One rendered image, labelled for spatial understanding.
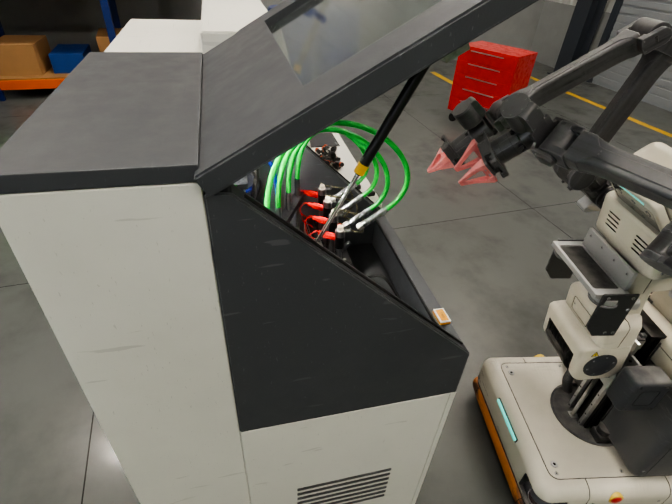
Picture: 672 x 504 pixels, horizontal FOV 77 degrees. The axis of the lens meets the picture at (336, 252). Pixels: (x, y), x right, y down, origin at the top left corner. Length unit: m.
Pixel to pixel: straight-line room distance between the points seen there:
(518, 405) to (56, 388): 2.07
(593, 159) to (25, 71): 6.24
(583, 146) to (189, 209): 0.71
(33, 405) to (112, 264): 1.74
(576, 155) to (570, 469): 1.27
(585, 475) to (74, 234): 1.75
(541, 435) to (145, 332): 1.52
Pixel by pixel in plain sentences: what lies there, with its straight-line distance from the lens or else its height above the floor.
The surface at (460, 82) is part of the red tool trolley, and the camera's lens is 5.47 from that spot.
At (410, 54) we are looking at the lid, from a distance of 0.63.
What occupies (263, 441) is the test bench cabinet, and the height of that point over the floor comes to 0.73.
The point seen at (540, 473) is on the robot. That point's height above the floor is 0.28.
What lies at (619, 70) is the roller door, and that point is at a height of 0.30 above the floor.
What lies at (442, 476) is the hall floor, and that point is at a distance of 2.04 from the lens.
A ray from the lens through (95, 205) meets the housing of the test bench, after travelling 0.70.
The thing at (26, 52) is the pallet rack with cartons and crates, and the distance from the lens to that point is 6.49.
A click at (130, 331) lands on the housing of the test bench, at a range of 0.86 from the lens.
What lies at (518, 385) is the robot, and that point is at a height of 0.28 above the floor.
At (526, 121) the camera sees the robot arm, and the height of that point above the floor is 1.50.
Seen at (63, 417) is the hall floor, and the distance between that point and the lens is 2.35.
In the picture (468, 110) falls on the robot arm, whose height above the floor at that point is 1.42.
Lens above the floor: 1.77
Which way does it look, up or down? 37 degrees down
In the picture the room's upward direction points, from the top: 4 degrees clockwise
